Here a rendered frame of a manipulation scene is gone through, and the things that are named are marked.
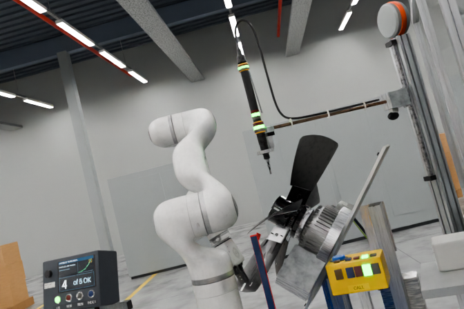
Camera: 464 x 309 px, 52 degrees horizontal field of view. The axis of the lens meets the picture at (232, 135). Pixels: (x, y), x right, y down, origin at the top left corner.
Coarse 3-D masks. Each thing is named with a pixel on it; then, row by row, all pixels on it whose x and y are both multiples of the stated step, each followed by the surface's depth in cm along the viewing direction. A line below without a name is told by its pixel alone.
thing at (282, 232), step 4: (276, 228) 194; (280, 228) 192; (280, 232) 191; (284, 232) 189; (268, 236) 194; (272, 236) 193; (280, 236) 189; (284, 236) 188; (272, 240) 191; (276, 240) 189; (280, 240) 188
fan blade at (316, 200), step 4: (316, 184) 224; (316, 188) 223; (312, 192) 218; (316, 192) 222; (312, 196) 217; (316, 196) 221; (308, 200) 212; (312, 200) 215; (316, 200) 220; (308, 204) 210; (312, 204) 214; (316, 204) 219
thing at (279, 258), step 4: (284, 240) 202; (284, 244) 203; (280, 248) 208; (284, 248) 203; (280, 252) 208; (284, 252) 204; (276, 256) 214; (280, 256) 208; (284, 256) 204; (276, 260) 215; (280, 260) 209; (280, 264) 209; (276, 268) 214; (276, 272) 213; (276, 276) 213
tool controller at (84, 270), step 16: (80, 256) 172; (96, 256) 170; (112, 256) 176; (48, 272) 175; (64, 272) 173; (80, 272) 171; (96, 272) 168; (112, 272) 174; (48, 288) 175; (80, 288) 169; (96, 288) 166; (112, 288) 172; (48, 304) 173; (64, 304) 170; (80, 304) 167; (96, 304) 165; (112, 304) 170
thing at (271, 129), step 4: (268, 128) 188; (272, 128) 189; (268, 132) 188; (272, 132) 188; (268, 136) 188; (268, 140) 188; (272, 140) 188; (268, 144) 189; (272, 144) 188; (272, 148) 186; (256, 152) 188; (260, 152) 186; (264, 152) 185
